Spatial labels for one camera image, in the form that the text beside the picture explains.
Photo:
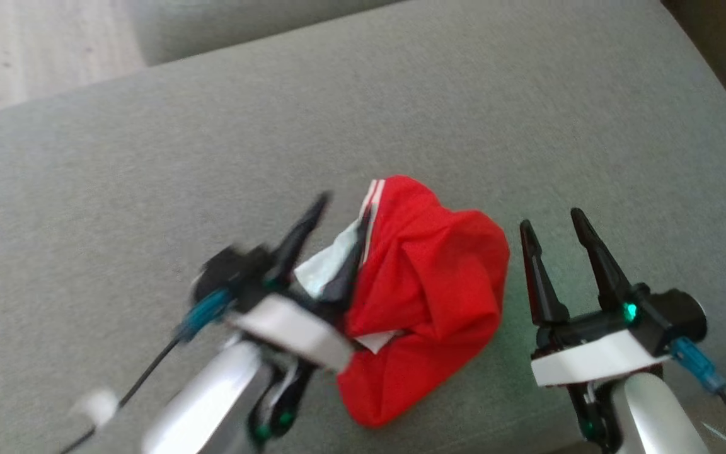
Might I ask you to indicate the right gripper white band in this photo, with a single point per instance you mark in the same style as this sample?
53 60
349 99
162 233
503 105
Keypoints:
596 359

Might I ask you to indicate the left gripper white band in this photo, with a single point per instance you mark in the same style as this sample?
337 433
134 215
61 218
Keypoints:
293 331

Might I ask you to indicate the red Bulls jersey white sleeves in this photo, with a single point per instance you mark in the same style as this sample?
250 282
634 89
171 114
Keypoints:
438 284

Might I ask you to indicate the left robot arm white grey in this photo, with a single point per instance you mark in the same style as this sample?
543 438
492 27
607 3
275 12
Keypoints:
205 403

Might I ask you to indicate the grey sofa seat cushion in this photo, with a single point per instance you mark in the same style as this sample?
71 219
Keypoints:
149 189

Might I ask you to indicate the grey sofa backrest cushion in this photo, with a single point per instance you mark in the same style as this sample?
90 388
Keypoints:
224 25

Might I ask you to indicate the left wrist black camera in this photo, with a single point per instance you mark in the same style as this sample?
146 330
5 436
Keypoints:
230 271

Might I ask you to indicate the wrist black camera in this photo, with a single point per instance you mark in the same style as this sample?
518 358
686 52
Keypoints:
230 271
675 318

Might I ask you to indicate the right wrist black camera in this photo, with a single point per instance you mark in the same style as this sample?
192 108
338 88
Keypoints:
675 318

